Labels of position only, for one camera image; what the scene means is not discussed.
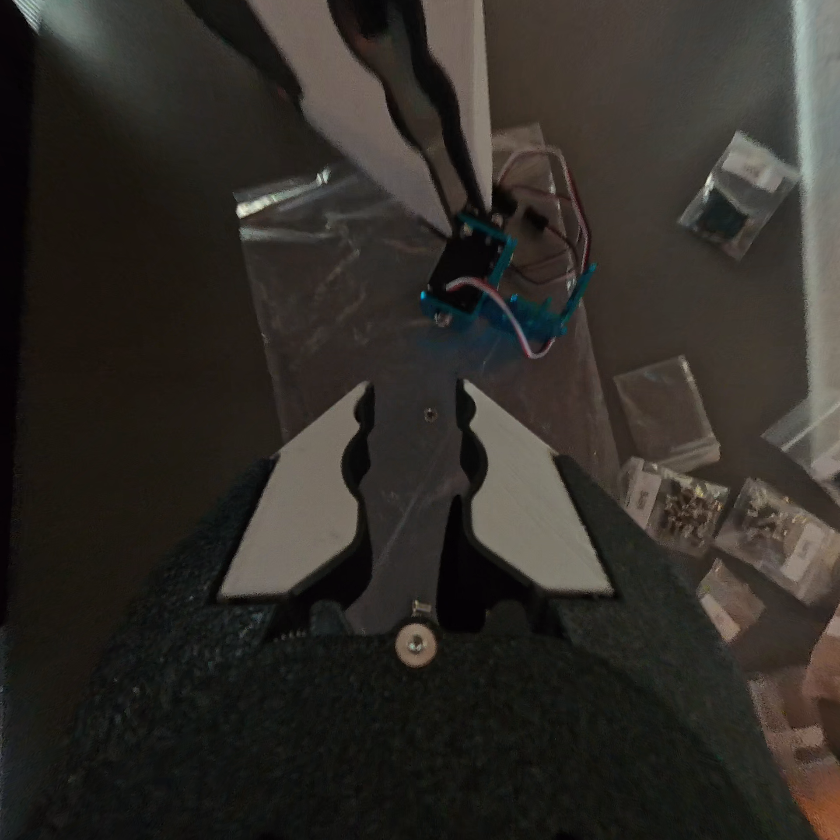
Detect scattered small screw bags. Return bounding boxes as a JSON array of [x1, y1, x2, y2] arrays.
[[613, 355, 840, 789]]

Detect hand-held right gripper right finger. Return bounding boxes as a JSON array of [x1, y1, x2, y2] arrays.
[[454, 378, 617, 601]]

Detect white foam sheet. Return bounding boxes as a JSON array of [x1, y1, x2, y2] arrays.
[[790, 0, 840, 424]]

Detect blue bracket with black servo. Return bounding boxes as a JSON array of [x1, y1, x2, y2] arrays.
[[418, 209, 600, 351]]

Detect large clear plastic bag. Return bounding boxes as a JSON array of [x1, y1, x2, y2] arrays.
[[233, 125, 621, 634]]

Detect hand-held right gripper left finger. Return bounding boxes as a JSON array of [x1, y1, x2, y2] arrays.
[[216, 381, 376, 602]]

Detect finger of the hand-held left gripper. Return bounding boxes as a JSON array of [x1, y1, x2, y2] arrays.
[[251, 0, 460, 239], [407, 0, 493, 218]]

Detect small bag of black parts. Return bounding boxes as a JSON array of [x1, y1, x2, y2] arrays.
[[677, 131, 801, 262]]

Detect grey desk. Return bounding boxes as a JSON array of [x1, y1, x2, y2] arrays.
[[20, 0, 840, 840]]

